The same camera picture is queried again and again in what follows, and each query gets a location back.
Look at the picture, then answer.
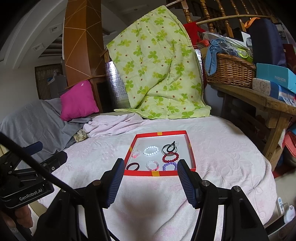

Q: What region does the green clover quilt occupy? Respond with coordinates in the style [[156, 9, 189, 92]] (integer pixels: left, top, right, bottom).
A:
[[107, 6, 211, 120]]

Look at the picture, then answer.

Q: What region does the silver foil insulation panel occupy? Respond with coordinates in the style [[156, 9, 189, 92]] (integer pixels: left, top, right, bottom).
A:
[[105, 61, 130, 109]]

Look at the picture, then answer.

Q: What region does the pink fleece blanket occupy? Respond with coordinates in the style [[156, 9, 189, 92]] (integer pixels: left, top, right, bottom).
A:
[[38, 113, 278, 241]]

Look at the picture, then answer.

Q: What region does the brown wooden headboard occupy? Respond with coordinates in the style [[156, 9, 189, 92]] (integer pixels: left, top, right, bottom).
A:
[[63, 0, 105, 86]]

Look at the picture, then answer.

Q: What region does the wicker basket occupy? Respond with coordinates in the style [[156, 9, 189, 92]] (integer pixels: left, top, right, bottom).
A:
[[202, 53, 256, 88]]

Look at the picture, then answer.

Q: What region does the left hand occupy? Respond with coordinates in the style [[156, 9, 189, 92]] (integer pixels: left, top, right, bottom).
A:
[[1, 205, 33, 228]]

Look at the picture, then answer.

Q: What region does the grey bed sheet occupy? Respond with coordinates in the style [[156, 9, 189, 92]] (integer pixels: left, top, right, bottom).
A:
[[1, 98, 92, 163]]

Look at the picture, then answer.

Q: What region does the silver bangle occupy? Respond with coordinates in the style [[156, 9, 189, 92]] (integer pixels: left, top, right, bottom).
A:
[[162, 142, 178, 156]]

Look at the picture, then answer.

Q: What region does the red shallow box tray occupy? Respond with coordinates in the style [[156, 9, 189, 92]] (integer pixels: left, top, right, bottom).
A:
[[125, 131, 196, 177]]

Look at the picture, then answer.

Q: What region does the red bead bracelet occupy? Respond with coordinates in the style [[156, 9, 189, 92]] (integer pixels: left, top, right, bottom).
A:
[[162, 152, 180, 164]]

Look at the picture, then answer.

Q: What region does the pale pink bead bracelet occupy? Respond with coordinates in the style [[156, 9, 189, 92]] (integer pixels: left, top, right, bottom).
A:
[[145, 160, 160, 171]]

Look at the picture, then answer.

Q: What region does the dark red hair tie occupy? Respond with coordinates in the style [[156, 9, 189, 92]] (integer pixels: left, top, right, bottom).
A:
[[125, 162, 141, 171]]

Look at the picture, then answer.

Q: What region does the dark navy bag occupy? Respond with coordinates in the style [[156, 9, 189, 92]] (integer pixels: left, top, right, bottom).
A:
[[244, 17, 287, 67]]

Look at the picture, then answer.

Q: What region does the magenta pillow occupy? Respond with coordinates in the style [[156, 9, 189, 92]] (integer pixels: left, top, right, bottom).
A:
[[60, 80, 99, 121]]

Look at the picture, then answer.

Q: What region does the purple bead bracelet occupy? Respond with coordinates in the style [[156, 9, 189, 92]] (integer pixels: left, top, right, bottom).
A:
[[162, 162, 178, 172]]

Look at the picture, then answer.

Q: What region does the white bead bracelet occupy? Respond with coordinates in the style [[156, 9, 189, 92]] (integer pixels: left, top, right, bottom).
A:
[[142, 145, 160, 157]]

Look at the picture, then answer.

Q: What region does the blue cloth in basket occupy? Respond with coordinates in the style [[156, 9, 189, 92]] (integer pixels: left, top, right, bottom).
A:
[[205, 39, 223, 76]]

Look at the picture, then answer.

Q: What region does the floral patterned cloth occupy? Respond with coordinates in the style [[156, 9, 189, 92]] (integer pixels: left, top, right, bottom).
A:
[[73, 129, 88, 143]]

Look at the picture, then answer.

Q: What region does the white tissue pack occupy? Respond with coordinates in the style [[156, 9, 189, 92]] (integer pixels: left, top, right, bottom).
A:
[[252, 78, 271, 95]]

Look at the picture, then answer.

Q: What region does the blue fashion box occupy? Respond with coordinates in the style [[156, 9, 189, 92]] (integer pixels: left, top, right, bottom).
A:
[[256, 63, 296, 93]]

